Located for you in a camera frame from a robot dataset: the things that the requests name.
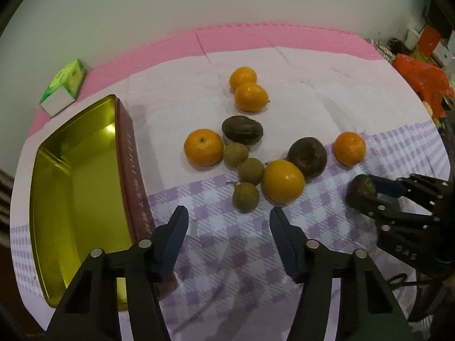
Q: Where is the black cable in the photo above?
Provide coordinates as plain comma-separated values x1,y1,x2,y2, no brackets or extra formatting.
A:
387,272,445,290

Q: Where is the large yellow orange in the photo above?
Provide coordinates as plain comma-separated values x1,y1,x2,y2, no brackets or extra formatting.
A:
261,159,305,205

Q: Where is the dark passion fruit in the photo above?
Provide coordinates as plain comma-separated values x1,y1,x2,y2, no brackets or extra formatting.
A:
221,115,264,145
286,137,327,179

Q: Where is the far back orange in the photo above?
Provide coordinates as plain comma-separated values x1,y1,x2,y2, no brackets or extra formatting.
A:
229,66,258,91

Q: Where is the green tissue box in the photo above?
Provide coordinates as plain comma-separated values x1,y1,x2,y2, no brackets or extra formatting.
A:
39,59,86,117

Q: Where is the mandarin orange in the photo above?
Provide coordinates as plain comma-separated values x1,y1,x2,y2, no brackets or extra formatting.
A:
183,128,224,168
332,132,366,166

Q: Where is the dark passion fruit gripped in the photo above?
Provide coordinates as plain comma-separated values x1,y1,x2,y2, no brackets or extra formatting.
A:
346,174,376,205

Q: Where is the near back orange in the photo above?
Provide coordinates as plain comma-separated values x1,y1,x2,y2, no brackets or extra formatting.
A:
234,82,269,113

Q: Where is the pink purple checked tablecloth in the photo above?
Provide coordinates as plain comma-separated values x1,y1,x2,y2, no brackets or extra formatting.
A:
9,23,452,341

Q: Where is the small green fruit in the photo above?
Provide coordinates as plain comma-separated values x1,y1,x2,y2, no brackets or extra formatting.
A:
232,182,260,214
224,142,249,168
237,158,264,186

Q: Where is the gold toffee tin box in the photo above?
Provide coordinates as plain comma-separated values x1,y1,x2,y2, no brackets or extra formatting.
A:
29,95,157,308

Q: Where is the red plastic bag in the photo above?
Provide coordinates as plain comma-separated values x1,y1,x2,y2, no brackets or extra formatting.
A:
392,54,454,118

